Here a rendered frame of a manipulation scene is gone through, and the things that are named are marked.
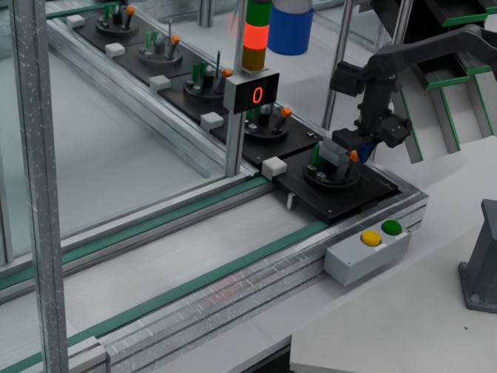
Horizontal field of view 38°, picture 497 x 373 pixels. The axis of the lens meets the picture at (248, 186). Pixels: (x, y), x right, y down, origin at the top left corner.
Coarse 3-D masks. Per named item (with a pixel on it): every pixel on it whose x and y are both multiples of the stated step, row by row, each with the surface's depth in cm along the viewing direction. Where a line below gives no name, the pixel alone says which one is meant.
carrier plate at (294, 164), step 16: (288, 160) 178; (304, 160) 179; (272, 176) 172; (288, 176) 172; (368, 176) 176; (288, 192) 169; (304, 192) 168; (320, 192) 168; (352, 192) 170; (368, 192) 170; (384, 192) 171; (320, 208) 163; (336, 208) 164; (352, 208) 164
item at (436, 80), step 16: (384, 0) 175; (400, 0) 184; (416, 0) 183; (384, 16) 176; (416, 16) 182; (432, 16) 179; (416, 32) 179; (432, 32) 180; (416, 64) 169; (432, 64) 174; (448, 64) 176; (432, 80) 171; (448, 80) 170; (464, 80) 174
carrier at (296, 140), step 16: (256, 112) 190; (272, 112) 192; (256, 128) 183; (272, 128) 186; (288, 128) 187; (304, 128) 192; (256, 144) 183; (272, 144) 184; (288, 144) 184; (304, 144) 185; (256, 160) 177
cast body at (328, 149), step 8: (328, 136) 167; (320, 144) 170; (328, 144) 168; (336, 144) 166; (320, 152) 171; (328, 152) 168; (336, 152) 167; (344, 152) 168; (328, 160) 169; (336, 160) 167; (344, 160) 168
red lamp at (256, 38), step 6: (246, 24) 147; (246, 30) 148; (252, 30) 147; (258, 30) 146; (264, 30) 147; (246, 36) 148; (252, 36) 147; (258, 36) 147; (264, 36) 148; (246, 42) 149; (252, 42) 148; (258, 42) 148; (264, 42) 149; (252, 48) 149; (258, 48) 149
